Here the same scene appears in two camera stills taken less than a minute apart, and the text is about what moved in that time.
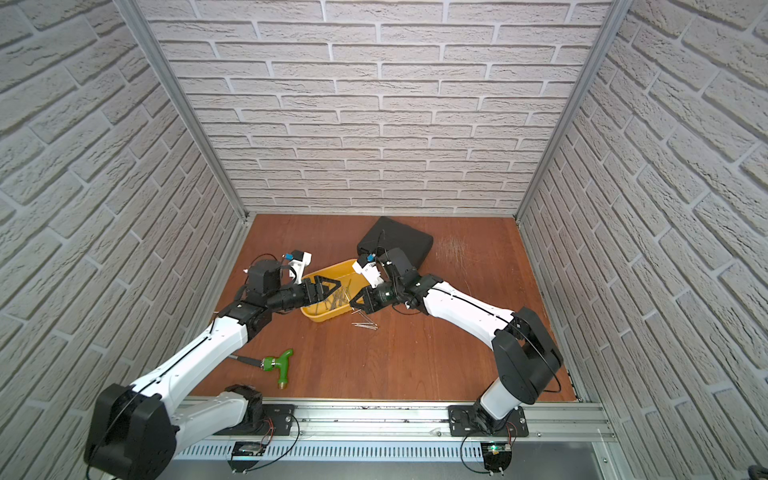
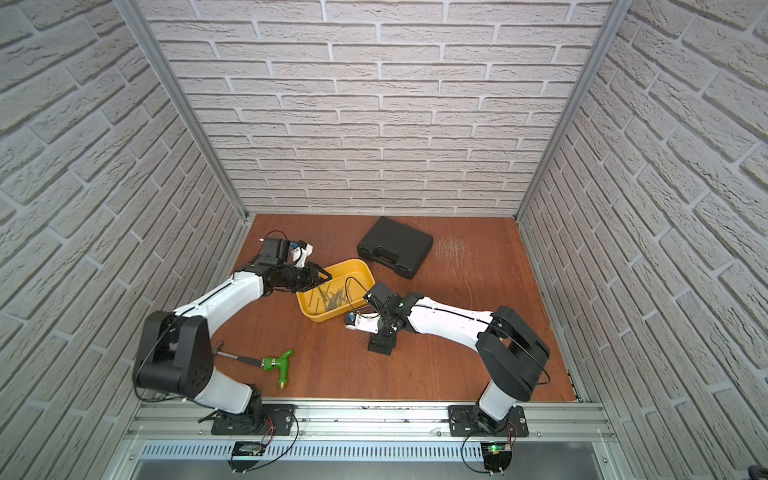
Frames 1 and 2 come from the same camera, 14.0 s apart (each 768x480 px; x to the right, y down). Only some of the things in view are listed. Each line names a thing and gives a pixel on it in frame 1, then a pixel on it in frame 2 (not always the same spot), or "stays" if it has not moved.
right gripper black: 364,306 to 379,344
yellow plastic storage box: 352,280 stays
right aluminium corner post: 611,23 stays
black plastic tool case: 389,234 stays
